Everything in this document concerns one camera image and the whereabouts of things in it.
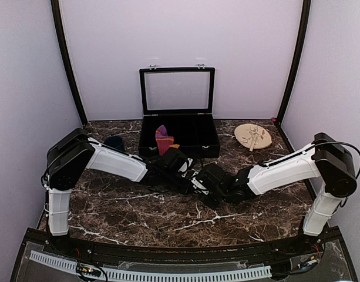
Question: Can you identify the black storage box with lid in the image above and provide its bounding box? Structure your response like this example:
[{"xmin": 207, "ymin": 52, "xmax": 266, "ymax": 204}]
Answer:
[{"xmin": 138, "ymin": 65, "xmax": 220, "ymax": 158}]

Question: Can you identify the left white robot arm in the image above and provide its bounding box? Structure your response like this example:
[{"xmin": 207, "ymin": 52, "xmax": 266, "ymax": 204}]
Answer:
[{"xmin": 41, "ymin": 128, "xmax": 201, "ymax": 256}]

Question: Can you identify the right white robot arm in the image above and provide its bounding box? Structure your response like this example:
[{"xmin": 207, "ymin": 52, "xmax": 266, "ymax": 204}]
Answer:
[{"xmin": 191, "ymin": 133, "xmax": 360, "ymax": 255}]

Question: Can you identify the maroon orange purple sock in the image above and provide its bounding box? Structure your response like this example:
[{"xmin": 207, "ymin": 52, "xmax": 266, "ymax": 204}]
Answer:
[{"xmin": 155, "ymin": 125, "xmax": 180, "ymax": 156}]

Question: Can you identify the dark blue cup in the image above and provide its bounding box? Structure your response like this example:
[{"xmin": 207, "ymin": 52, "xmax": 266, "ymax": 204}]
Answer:
[{"xmin": 103, "ymin": 135, "xmax": 126, "ymax": 152}]

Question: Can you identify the black front rail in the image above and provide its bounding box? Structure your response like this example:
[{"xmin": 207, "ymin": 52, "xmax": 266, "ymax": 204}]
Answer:
[{"xmin": 50, "ymin": 234, "xmax": 315, "ymax": 265}]

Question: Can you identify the white slotted cable duct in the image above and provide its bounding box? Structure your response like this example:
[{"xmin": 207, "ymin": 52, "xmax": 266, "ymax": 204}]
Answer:
[{"xmin": 29, "ymin": 250, "xmax": 272, "ymax": 281}]

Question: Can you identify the right black frame post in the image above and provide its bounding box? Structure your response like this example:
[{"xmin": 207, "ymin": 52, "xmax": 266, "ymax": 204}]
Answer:
[{"xmin": 276, "ymin": 0, "xmax": 311, "ymax": 126}]

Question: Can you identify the black frame post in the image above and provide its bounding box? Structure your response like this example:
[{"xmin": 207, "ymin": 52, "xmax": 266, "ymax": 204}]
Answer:
[
  {"xmin": 276, "ymin": 0, "xmax": 311, "ymax": 126},
  {"xmin": 51, "ymin": 0, "xmax": 88, "ymax": 126}
]

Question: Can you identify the left black frame post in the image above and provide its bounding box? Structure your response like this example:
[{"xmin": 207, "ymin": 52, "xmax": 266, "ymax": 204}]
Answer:
[{"xmin": 51, "ymin": 0, "xmax": 88, "ymax": 126}]

